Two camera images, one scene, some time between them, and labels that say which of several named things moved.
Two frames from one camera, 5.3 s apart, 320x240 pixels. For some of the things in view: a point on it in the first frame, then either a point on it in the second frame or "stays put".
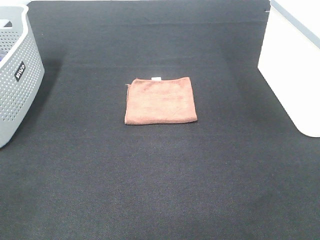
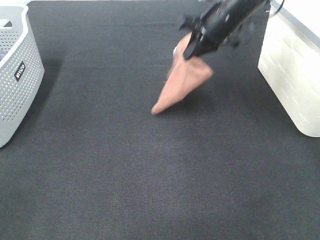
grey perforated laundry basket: (21, 71) stays put
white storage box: (290, 60) stays put
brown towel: (158, 101) -> (186, 75)
